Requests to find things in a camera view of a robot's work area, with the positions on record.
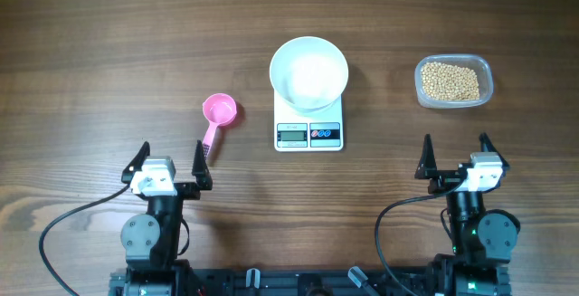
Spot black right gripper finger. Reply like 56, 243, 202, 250
479, 132, 510, 170
414, 134, 438, 179

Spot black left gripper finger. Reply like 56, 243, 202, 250
121, 141, 150, 185
192, 140, 213, 190

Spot pink plastic measuring scoop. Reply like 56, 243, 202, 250
202, 93, 237, 158

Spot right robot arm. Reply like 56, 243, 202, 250
415, 133, 521, 296

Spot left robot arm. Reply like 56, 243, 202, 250
109, 141, 213, 296

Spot white digital kitchen scale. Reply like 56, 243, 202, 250
273, 92, 345, 152

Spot white bowl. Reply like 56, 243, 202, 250
269, 36, 349, 113

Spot clear plastic container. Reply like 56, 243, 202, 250
414, 54, 494, 109

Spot yellow soybeans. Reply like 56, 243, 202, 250
420, 62, 480, 101

